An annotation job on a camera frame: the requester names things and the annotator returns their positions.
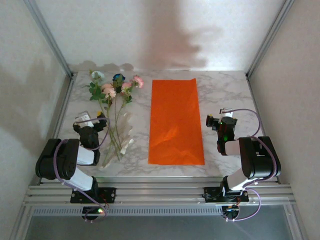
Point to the peach fake flower stem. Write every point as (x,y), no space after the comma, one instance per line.
(109,91)

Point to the cream ribbon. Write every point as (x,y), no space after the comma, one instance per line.
(127,145)

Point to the orange wrapping paper sheet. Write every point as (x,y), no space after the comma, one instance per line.
(175,120)

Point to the white fake flower stem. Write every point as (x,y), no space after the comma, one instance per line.
(97,75)

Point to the pink fake flower stem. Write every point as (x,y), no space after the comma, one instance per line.
(138,81)

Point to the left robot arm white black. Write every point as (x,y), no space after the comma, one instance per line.
(85,156)

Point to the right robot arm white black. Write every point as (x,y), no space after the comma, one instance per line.
(257,155)

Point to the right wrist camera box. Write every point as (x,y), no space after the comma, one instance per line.
(226,111)

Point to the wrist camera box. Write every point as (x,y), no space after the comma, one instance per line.
(84,118)
(226,111)

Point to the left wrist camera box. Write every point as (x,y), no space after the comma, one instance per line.
(84,118)

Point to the aluminium table side rail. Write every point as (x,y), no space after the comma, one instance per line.
(255,105)
(65,105)

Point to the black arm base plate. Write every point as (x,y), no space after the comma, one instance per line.
(110,195)
(211,195)

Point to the aluminium mounting rail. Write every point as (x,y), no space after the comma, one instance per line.
(160,192)

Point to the aluminium frame post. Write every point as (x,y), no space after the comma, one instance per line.
(50,40)
(270,37)

